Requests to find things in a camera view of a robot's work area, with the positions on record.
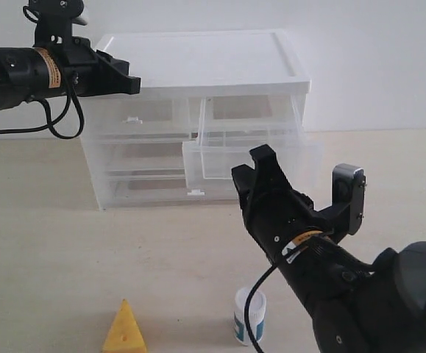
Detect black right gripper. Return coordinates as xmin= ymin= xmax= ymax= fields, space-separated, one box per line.
xmin=232 ymin=144 xmax=334 ymax=257

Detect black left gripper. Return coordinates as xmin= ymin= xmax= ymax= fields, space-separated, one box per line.
xmin=50 ymin=36 xmax=141 ymax=97

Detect white blue-labelled pill bottle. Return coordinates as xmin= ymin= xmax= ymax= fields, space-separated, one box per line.
xmin=234 ymin=287 xmax=267 ymax=346

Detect yellow cheese wedge toy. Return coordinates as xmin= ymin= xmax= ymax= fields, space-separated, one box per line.
xmin=102 ymin=299 xmax=148 ymax=353

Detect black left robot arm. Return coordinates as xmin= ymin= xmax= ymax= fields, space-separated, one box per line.
xmin=0 ymin=37 xmax=141 ymax=111

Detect clear middle wide drawer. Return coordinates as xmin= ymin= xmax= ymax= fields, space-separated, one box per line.
xmin=86 ymin=140 xmax=184 ymax=173

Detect clear wide drawer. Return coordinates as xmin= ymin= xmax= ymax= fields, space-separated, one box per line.
xmin=86 ymin=140 xmax=184 ymax=173
xmin=99 ymin=174 xmax=237 ymax=208

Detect white plastic drawer cabinet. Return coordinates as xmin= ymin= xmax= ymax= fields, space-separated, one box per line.
xmin=81 ymin=29 xmax=310 ymax=210

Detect clear bottom wide drawer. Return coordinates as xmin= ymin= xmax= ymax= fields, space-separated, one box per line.
xmin=99 ymin=174 xmax=237 ymax=208

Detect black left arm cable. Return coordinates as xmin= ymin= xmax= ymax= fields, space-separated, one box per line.
xmin=0 ymin=71 xmax=85 ymax=140

